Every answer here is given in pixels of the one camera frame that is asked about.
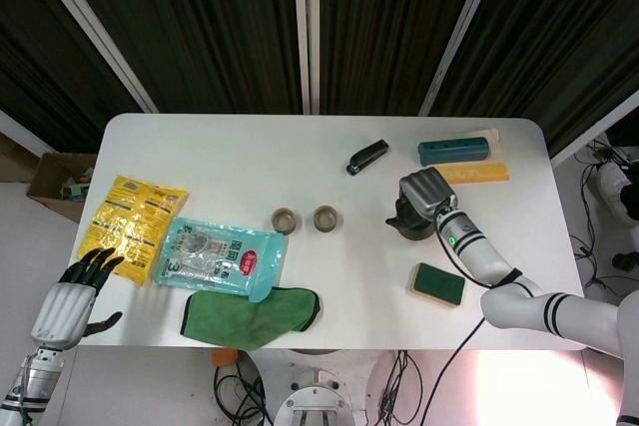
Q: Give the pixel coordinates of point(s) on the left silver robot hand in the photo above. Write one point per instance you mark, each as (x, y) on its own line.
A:
(62, 313)

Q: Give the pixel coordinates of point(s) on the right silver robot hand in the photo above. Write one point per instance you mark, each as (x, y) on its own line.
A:
(427, 191)

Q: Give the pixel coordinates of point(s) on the black teapot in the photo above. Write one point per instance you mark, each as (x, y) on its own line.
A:
(417, 234)

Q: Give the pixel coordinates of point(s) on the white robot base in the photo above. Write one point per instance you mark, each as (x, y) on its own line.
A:
(312, 396)

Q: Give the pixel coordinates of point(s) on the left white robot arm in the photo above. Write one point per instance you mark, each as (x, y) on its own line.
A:
(35, 381)

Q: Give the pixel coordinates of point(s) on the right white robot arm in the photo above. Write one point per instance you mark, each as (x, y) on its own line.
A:
(474, 246)

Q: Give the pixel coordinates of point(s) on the dark green teacup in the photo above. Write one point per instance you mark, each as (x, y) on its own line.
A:
(285, 221)
(327, 219)

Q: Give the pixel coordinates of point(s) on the teal plastic block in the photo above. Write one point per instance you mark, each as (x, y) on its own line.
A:
(454, 150)

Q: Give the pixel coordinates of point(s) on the orange Lexicon box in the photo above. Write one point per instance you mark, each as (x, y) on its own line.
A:
(484, 172)

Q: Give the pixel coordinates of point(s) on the black stapler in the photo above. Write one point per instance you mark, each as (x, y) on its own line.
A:
(367, 156)

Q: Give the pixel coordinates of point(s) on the green and yellow sponge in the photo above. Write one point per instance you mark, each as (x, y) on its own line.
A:
(439, 284)

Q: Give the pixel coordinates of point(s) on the yellow plastic bag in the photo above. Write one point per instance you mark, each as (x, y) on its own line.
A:
(125, 226)

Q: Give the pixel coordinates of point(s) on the cardboard box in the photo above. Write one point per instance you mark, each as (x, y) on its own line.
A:
(45, 181)

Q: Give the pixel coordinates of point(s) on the small orange object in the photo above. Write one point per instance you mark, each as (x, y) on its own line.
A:
(222, 357)

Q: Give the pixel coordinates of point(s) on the light blue cloth package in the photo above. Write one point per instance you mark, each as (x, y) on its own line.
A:
(219, 256)

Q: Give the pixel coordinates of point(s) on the green microfiber cloth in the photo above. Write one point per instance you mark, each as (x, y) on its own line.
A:
(239, 318)

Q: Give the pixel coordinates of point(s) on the white rounded machine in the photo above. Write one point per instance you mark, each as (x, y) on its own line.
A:
(611, 186)

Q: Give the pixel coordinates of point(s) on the small black device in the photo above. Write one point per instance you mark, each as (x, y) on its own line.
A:
(626, 260)

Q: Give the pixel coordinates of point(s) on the white partition post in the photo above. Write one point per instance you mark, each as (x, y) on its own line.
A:
(459, 29)
(25, 132)
(305, 32)
(90, 27)
(594, 132)

